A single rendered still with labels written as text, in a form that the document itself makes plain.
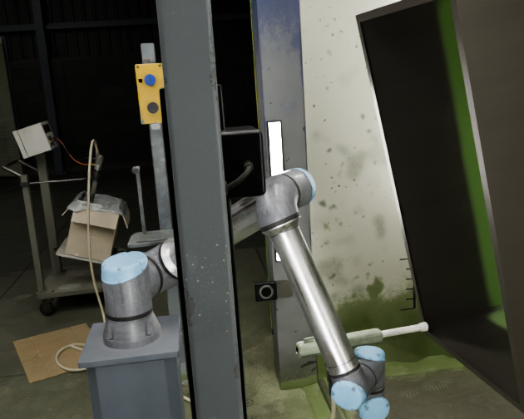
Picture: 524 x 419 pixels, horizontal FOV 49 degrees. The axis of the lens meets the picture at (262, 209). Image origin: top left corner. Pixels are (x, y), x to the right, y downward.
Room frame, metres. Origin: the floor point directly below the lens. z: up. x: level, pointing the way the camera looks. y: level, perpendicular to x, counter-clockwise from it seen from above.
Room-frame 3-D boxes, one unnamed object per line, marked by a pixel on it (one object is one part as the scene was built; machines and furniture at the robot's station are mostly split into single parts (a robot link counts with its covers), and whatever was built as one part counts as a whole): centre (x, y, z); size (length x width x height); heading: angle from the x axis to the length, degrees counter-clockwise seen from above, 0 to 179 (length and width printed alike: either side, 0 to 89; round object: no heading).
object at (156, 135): (2.69, 0.46, 0.82); 0.06 x 0.06 x 1.64; 7
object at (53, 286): (3.93, 1.31, 0.64); 0.73 x 0.50 x 1.27; 99
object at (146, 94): (2.63, 0.45, 1.42); 0.12 x 0.06 x 0.26; 97
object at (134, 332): (1.80, 0.46, 0.69); 0.19 x 0.19 x 0.10
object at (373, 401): (1.58, -0.28, 0.48); 0.12 x 0.09 x 0.10; 14
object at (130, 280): (1.81, 0.45, 0.83); 0.17 x 0.15 x 0.18; 150
